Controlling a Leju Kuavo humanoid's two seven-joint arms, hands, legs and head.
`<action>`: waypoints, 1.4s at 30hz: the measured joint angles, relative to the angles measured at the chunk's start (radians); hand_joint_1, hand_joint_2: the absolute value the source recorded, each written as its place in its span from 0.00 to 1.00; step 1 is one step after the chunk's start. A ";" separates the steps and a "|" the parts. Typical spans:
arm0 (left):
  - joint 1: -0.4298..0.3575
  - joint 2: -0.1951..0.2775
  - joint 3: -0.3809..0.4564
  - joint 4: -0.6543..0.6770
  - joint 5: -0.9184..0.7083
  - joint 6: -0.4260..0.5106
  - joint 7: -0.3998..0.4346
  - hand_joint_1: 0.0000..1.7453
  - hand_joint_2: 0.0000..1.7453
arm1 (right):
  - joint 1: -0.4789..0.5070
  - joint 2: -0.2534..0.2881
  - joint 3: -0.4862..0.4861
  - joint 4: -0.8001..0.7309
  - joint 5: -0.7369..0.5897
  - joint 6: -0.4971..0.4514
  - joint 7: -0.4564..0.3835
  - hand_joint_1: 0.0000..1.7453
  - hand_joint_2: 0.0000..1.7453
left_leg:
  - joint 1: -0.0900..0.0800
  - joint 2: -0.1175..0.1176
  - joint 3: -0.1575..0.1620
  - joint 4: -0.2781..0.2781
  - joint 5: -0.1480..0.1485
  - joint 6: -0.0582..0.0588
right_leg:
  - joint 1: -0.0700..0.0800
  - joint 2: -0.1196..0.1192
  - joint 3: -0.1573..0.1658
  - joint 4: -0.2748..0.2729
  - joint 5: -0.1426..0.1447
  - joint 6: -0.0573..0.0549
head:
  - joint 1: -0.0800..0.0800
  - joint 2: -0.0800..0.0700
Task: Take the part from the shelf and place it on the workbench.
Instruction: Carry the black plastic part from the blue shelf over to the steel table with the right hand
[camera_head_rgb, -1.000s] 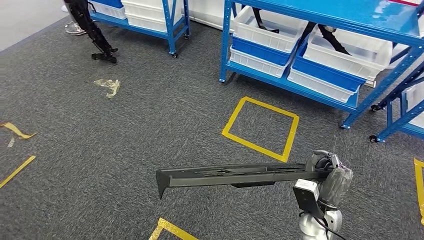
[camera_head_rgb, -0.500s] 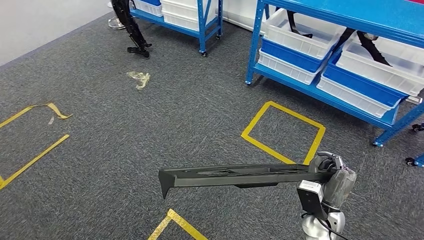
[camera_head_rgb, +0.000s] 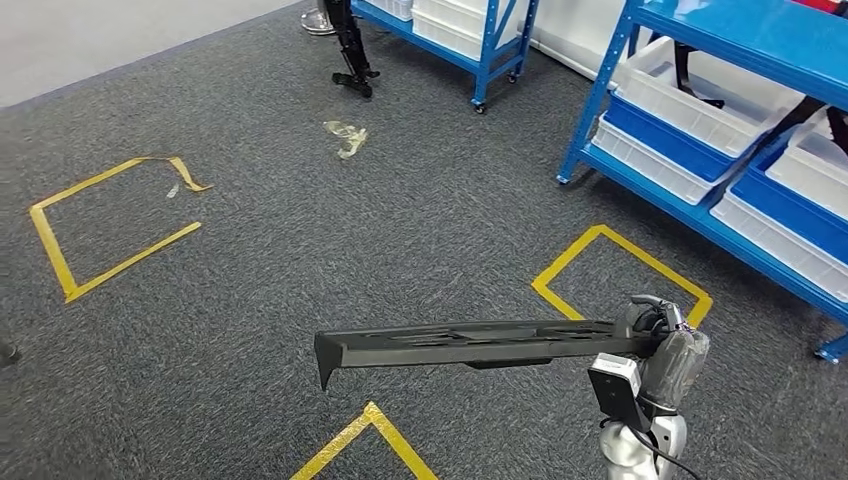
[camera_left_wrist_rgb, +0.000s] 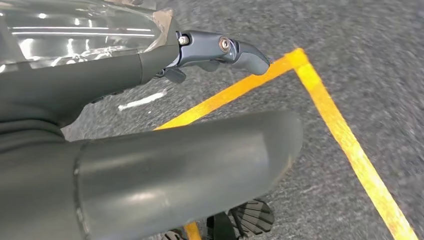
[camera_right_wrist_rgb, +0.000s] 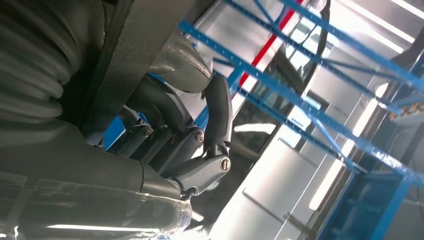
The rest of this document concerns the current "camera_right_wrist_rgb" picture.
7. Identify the blue metal shelf rack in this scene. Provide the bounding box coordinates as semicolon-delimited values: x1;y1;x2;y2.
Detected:
99;0;424;240

